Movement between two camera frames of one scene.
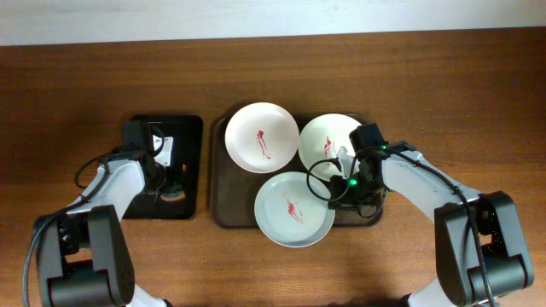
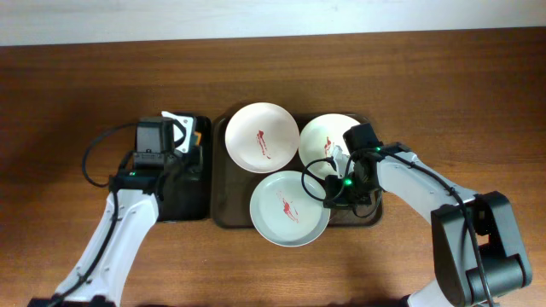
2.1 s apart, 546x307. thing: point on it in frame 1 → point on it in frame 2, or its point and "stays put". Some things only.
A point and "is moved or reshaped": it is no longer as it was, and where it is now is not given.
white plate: (262, 137) stays put
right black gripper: (341, 193) stays put
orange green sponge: (173, 195) → (197, 137)
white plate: (320, 139) stays put
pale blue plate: (289, 214) is moved or reshaped
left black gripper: (171, 188) → (188, 159)
